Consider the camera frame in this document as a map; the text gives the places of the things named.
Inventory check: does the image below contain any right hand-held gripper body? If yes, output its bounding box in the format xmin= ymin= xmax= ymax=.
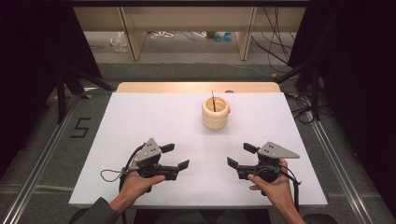
xmin=235 ymin=141 xmax=301 ymax=184

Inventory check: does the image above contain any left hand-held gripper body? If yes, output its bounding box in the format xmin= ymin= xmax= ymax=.
xmin=134 ymin=137 xmax=181 ymax=182

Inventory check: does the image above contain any cream ringed pen holder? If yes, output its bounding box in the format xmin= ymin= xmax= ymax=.
xmin=201 ymin=96 xmax=231 ymax=131

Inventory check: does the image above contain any person's left hand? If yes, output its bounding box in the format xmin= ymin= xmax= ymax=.
xmin=119 ymin=158 xmax=166 ymax=206

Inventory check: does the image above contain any person's right hand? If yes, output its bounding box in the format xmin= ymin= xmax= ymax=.
xmin=247 ymin=158 xmax=296 ymax=210

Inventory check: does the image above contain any black metal stand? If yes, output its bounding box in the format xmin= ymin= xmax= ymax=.
xmin=274 ymin=59 xmax=321 ymax=122
xmin=55 ymin=66 xmax=115 ymax=125

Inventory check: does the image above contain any small blue plastic container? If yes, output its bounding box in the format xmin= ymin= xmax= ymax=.
xmin=214 ymin=31 xmax=233 ymax=43

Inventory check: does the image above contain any clear plastic bag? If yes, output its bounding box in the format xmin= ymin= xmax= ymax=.
xmin=109 ymin=31 xmax=129 ymax=53

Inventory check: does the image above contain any black curtain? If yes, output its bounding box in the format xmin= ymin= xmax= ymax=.
xmin=0 ymin=0 xmax=102 ymax=178
xmin=288 ymin=0 xmax=396 ymax=216

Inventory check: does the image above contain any light wooden desk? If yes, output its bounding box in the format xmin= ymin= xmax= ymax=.
xmin=73 ymin=6 xmax=307 ymax=62

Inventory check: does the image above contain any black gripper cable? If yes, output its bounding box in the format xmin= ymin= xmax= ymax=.
xmin=119 ymin=143 xmax=148 ymax=224
xmin=278 ymin=164 xmax=303 ymax=214

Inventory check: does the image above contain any black floor cable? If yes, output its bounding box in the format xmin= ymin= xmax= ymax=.
xmin=290 ymin=92 xmax=316 ymax=125

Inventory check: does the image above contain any thin grey cord loop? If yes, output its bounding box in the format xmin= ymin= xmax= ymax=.
xmin=100 ymin=168 xmax=129 ymax=183

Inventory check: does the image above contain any aluminium floor rail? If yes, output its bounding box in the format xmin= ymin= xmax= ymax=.
xmin=0 ymin=92 xmax=82 ymax=224
xmin=306 ymin=110 xmax=376 ymax=224

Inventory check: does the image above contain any white cable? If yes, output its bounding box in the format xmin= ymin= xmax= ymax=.
xmin=150 ymin=30 xmax=176 ymax=40

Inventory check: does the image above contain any bundle of black cables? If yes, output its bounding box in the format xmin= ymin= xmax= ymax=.
xmin=250 ymin=6 xmax=297 ymax=64

